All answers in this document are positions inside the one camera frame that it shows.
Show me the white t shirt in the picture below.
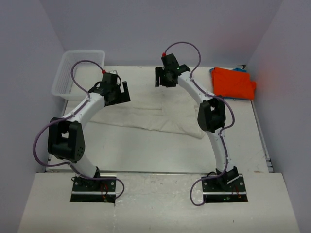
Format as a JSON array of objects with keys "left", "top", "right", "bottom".
[{"left": 90, "top": 93, "right": 205, "bottom": 139}]

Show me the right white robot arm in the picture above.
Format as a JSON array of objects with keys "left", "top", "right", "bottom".
[{"left": 155, "top": 53, "right": 239, "bottom": 191}]

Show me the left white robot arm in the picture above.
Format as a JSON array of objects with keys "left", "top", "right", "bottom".
[{"left": 48, "top": 71, "right": 131, "bottom": 191}]

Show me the white plastic basket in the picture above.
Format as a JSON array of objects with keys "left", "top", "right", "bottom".
[{"left": 51, "top": 50, "right": 105, "bottom": 100}]

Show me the folded orange t shirt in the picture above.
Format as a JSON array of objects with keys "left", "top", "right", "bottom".
[{"left": 210, "top": 67, "right": 257, "bottom": 100}]

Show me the folded blue t shirt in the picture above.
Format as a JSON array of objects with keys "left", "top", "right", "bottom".
[{"left": 232, "top": 67, "right": 247, "bottom": 72}]

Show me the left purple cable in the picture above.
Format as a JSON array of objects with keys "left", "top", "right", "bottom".
[{"left": 33, "top": 60, "right": 125, "bottom": 201}]

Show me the purple cable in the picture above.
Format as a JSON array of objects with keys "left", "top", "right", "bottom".
[
  {"left": 33, "top": 60, "right": 125, "bottom": 201},
  {"left": 162, "top": 42, "right": 235, "bottom": 206}
]

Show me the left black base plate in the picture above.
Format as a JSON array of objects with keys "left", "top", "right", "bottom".
[{"left": 70, "top": 177, "right": 116, "bottom": 204}]

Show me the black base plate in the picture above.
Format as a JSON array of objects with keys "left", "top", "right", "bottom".
[
  {"left": 202, "top": 174, "right": 248, "bottom": 203},
  {"left": 70, "top": 177, "right": 116, "bottom": 204}
]

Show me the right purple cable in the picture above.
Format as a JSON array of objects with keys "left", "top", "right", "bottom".
[{"left": 162, "top": 42, "right": 235, "bottom": 206}]

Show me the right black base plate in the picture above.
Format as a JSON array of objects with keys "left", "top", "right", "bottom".
[{"left": 202, "top": 174, "right": 248, "bottom": 203}]

